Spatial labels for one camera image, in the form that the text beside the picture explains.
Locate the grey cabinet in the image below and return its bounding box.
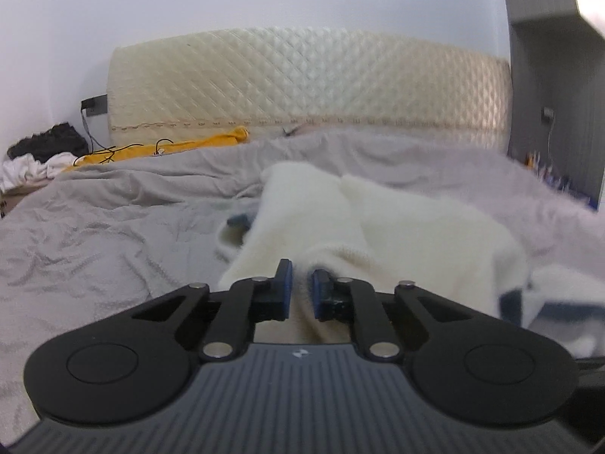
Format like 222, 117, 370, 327
498, 0, 605, 211

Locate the white crumpled garment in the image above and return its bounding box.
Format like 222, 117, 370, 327
0, 152, 79, 192

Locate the cream quilted mattress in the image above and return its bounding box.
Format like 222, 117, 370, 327
106, 27, 513, 154

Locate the clutter of small bedside things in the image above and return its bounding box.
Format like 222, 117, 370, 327
524, 149, 599, 209

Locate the black fuzzy garment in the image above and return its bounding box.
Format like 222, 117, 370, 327
7, 122, 88, 160

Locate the white sweater with blue stripes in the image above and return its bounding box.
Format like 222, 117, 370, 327
213, 161, 605, 360

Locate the black wall socket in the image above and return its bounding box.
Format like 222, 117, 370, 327
80, 95, 109, 117

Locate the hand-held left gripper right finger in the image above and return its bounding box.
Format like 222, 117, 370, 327
309, 269, 477, 360

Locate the grey bed sheet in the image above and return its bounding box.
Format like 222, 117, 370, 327
0, 130, 605, 440

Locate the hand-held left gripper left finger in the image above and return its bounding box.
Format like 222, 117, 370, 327
131, 258, 294, 360

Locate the yellow cloth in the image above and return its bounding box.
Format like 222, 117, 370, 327
61, 125, 250, 173

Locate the thin black cable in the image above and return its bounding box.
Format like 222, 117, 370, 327
80, 99, 173, 164

